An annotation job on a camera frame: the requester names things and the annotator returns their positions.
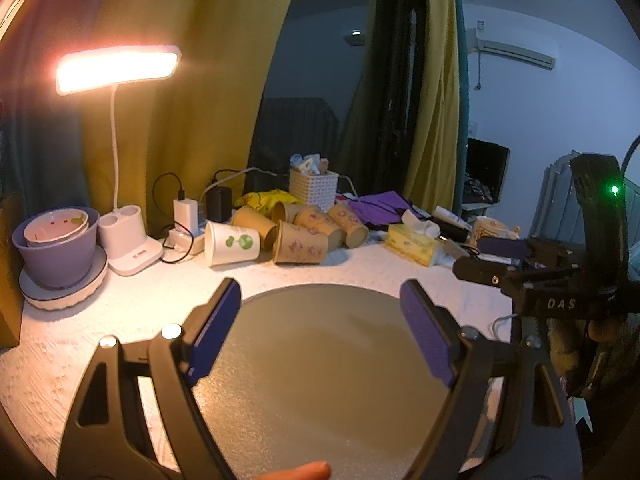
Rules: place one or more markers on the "brown printed cup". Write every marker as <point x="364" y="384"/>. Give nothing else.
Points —
<point x="314" y="218"/>
<point x="356" y="233"/>

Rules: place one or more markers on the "purple cloth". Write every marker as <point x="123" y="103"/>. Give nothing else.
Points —
<point x="383" y="209"/>

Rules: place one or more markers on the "brown paper cup behind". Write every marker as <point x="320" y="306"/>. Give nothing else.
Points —
<point x="292" y="213"/>

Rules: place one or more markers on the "plain brown paper cup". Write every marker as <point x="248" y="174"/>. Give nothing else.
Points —
<point x="247" y="217"/>

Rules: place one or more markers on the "white power charger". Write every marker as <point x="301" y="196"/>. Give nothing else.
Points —
<point x="186" y="216"/>

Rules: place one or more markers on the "operator fingertip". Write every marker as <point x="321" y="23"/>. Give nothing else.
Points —
<point x="310" y="471"/>

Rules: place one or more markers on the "black power adapter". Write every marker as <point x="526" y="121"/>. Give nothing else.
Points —
<point x="218" y="204"/>

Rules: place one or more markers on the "black laptop monitor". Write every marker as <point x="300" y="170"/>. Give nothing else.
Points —
<point x="485" y="170"/>

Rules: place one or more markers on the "white power strip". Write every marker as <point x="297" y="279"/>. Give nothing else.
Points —
<point x="180" y="241"/>

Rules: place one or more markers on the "yellow curtain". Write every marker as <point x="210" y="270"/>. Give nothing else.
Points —
<point x="432" y="171"/>
<point x="193" y="123"/>

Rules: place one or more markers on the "yellow curtain left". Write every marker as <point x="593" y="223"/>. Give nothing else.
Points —
<point x="193" y="123"/>

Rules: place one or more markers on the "purple plastic bowl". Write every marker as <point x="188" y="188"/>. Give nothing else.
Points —
<point x="63" y="264"/>

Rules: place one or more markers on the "yellow plastic bag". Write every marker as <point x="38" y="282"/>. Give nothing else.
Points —
<point x="264" y="202"/>

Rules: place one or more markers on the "brown paper cup with print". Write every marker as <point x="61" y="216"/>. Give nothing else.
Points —
<point x="299" y="245"/>

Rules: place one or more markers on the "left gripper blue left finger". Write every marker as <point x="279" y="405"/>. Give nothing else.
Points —
<point x="206" y="328"/>

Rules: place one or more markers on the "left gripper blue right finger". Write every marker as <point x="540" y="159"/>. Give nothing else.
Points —
<point x="434" y="330"/>

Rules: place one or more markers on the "yellow tissue box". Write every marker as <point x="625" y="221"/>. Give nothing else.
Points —
<point x="420" y="248"/>

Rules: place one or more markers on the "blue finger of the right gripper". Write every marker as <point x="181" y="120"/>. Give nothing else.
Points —
<point x="504" y="248"/>
<point x="481" y="271"/>

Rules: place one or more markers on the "brown printed cup middle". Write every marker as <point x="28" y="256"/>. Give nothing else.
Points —
<point x="314" y="218"/>

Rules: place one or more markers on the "cardboard box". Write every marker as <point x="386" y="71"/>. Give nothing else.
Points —
<point x="11" y="263"/>

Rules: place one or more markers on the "pink white inner bowl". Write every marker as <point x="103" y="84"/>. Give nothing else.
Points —
<point x="55" y="226"/>

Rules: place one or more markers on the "white bear mug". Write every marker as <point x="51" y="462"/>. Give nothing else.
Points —
<point x="484" y="226"/>

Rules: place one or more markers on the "yellow curtain right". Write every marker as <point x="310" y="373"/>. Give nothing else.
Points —
<point x="432" y="171"/>

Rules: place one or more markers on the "white air conditioner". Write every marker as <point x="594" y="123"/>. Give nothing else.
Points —
<point x="519" y="45"/>

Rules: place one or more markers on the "brown printed cup right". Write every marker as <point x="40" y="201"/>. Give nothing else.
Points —
<point x="356" y="233"/>

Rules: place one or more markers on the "white paper cup green print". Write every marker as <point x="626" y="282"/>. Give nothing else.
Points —
<point x="225" y="244"/>

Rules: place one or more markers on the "round grey turntable mat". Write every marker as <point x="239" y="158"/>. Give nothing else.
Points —
<point x="320" y="372"/>

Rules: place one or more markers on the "white woven basket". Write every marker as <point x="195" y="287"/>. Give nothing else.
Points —
<point x="314" y="189"/>

